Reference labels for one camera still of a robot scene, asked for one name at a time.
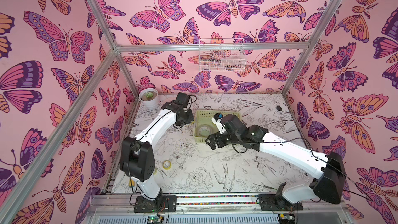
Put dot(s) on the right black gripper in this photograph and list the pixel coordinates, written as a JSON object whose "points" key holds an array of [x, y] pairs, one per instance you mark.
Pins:
{"points": [[216, 139]]}

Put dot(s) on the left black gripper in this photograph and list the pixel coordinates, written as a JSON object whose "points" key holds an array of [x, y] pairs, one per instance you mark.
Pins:
{"points": [[190, 118]]}

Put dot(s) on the light green plastic storage basket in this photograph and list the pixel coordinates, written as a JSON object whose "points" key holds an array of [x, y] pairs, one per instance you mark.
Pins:
{"points": [[204, 117]]}

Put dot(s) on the large clear tape roll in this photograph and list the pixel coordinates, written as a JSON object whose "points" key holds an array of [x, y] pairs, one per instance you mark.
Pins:
{"points": [[204, 130]]}

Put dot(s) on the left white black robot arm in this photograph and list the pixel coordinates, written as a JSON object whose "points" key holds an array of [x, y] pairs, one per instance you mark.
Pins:
{"points": [[137, 159]]}

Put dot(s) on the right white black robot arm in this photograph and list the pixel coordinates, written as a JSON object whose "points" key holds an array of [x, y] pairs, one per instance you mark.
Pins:
{"points": [[327, 170]]}

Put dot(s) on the yellow tape roll lower left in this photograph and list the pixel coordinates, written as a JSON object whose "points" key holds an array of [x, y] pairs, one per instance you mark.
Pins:
{"points": [[167, 164]]}

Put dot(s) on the white pot with succulent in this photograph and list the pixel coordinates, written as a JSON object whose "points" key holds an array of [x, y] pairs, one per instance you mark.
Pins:
{"points": [[149, 98]]}

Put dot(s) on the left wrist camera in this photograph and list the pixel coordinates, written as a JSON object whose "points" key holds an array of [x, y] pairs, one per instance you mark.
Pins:
{"points": [[182, 99]]}

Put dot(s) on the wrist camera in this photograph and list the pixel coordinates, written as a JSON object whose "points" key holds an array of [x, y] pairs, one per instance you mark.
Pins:
{"points": [[182, 99], [228, 123]]}

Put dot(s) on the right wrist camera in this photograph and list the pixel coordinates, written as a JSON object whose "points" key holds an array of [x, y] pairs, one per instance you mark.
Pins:
{"points": [[228, 123]]}

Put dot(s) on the white wire wall basket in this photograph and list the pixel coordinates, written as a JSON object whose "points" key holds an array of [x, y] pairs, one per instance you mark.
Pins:
{"points": [[218, 56]]}

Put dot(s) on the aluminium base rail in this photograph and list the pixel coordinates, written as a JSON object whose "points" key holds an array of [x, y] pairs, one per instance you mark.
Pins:
{"points": [[237, 208]]}

